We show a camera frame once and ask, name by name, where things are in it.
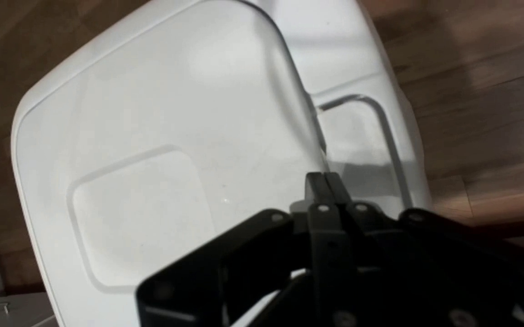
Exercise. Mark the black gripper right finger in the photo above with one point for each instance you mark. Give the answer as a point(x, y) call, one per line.
point(417, 270)

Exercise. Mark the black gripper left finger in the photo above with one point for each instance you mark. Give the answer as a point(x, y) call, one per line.
point(273, 270)

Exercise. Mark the white plastic bin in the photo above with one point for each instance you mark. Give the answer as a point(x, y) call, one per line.
point(187, 117)

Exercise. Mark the left stainless steel cabinet door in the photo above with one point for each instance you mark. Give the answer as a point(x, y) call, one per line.
point(26, 311)

